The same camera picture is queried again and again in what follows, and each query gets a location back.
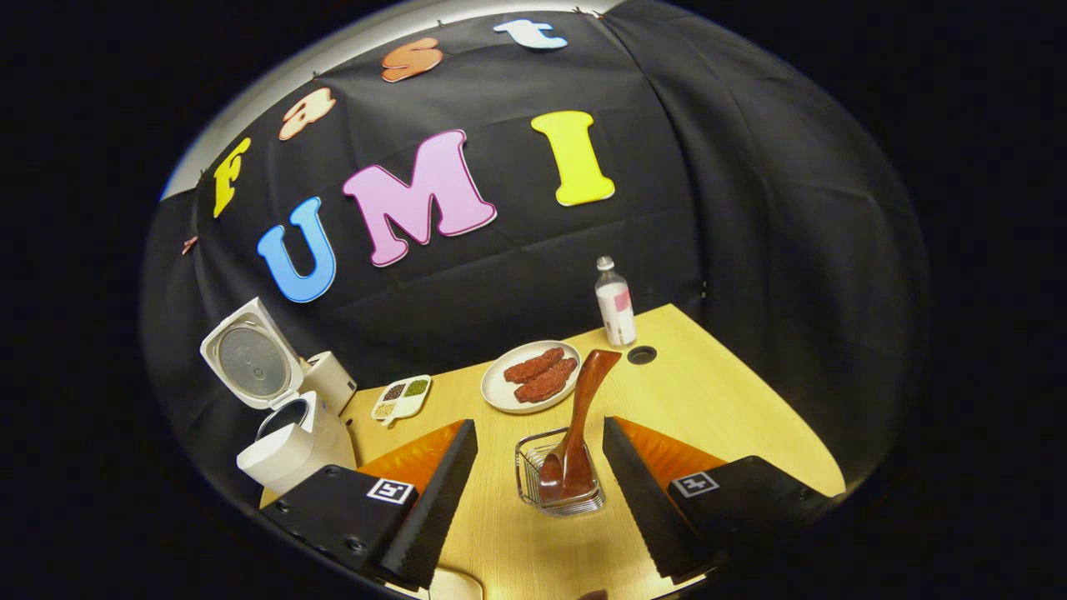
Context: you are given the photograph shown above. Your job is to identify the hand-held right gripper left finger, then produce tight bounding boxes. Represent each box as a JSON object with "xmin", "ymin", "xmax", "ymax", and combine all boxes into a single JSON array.
[{"xmin": 263, "ymin": 419, "xmax": 478, "ymax": 590}]

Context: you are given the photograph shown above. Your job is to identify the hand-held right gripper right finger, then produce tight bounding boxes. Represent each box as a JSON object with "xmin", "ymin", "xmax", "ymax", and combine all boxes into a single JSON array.
[{"xmin": 602, "ymin": 417, "xmax": 834, "ymax": 584}]

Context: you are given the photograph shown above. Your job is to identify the wire chopstick holder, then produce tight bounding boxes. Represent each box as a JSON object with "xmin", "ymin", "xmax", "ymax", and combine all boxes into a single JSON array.
[{"xmin": 514, "ymin": 427, "xmax": 605, "ymax": 518}]

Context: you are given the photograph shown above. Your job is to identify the brown wooden spoon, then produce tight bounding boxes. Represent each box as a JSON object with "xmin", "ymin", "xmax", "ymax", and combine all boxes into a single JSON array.
[{"xmin": 538, "ymin": 349, "xmax": 622, "ymax": 503}]

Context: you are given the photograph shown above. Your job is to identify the white rice cooker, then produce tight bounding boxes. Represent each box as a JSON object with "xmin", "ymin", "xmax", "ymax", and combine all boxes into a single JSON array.
[{"xmin": 200, "ymin": 297, "xmax": 358, "ymax": 497}]

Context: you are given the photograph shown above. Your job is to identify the white rounded square pad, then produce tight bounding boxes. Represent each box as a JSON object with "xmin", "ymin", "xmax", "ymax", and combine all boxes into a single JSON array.
[{"xmin": 429, "ymin": 567, "xmax": 484, "ymax": 600}]

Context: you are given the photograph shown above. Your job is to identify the white divided grain dish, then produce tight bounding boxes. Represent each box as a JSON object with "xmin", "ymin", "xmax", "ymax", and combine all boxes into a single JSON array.
[{"xmin": 371, "ymin": 375, "xmax": 433, "ymax": 428}]

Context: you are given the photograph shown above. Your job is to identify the white round plate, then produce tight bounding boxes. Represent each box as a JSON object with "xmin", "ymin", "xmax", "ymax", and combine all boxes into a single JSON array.
[{"xmin": 481, "ymin": 340, "xmax": 582, "ymax": 414}]

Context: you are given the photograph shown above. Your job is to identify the red-brown meat piece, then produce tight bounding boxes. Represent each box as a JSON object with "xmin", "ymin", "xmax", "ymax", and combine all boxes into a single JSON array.
[
  {"xmin": 514, "ymin": 358, "xmax": 578, "ymax": 404},
  {"xmin": 503, "ymin": 347, "xmax": 565, "ymax": 384}
]

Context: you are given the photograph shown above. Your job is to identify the clear bottle with pink label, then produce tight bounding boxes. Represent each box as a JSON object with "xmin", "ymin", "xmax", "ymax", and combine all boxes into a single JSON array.
[{"xmin": 594, "ymin": 256, "xmax": 637, "ymax": 348}]

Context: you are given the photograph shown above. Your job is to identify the black backdrop cloth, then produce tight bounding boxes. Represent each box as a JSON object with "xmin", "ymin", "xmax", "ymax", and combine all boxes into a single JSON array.
[{"xmin": 140, "ymin": 0, "xmax": 930, "ymax": 501}]

